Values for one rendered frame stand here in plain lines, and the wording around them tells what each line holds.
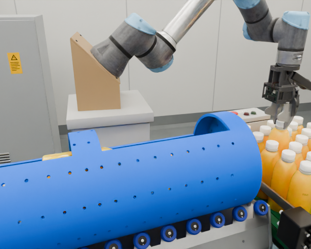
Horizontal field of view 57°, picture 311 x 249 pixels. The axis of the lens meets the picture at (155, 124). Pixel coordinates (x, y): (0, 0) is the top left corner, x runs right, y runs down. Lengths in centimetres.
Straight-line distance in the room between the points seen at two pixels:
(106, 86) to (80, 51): 16
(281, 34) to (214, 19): 287
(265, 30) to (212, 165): 47
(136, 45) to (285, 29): 51
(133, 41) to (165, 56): 17
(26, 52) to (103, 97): 120
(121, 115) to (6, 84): 137
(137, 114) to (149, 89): 261
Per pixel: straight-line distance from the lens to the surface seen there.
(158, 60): 119
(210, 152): 73
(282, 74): 97
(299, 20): 95
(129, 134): 111
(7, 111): 237
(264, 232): 99
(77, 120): 106
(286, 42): 96
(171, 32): 121
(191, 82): 382
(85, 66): 109
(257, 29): 98
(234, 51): 399
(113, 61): 110
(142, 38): 112
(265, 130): 112
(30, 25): 221
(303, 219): 89
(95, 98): 111
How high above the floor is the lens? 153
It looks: 23 degrees down
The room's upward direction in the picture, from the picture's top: straight up
